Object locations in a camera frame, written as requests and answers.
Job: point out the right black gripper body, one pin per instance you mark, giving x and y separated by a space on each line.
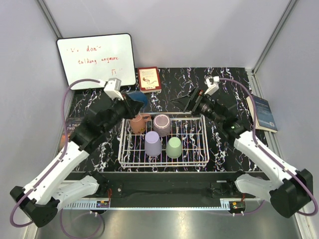
205 107

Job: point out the black marbled table mat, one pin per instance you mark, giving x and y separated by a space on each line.
176 82

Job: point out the Tale of Two Cities book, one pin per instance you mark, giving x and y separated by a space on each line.
71 124

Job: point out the mauve ceramic mug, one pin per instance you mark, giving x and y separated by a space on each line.
162 125

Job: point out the blue paperback book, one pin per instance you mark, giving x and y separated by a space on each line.
264 120

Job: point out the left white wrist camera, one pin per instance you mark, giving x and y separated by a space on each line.
112 89

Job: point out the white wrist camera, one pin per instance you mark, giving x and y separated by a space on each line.
112 89
212 84

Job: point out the orange pink mug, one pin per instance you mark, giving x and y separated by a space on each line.
139 123

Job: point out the light green plastic cup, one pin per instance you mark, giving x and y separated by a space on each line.
174 148

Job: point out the white slotted cable duct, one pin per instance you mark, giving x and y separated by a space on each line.
88 205

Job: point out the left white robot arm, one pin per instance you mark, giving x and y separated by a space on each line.
43 198

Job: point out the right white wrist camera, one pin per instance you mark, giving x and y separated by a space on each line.
212 84

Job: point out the lavender plastic cup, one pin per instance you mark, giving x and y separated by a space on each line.
153 146

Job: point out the white dry-erase board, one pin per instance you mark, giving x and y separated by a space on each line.
98 57

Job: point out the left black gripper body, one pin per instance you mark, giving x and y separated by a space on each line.
120 110

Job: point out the white wire dish rack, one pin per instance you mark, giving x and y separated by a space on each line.
191 130

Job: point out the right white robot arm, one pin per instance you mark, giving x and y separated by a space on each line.
287 189

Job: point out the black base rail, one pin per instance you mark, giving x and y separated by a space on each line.
170 189

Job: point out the dark blue mug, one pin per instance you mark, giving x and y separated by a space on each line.
139 96

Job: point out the red and cream book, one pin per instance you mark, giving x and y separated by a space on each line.
149 80

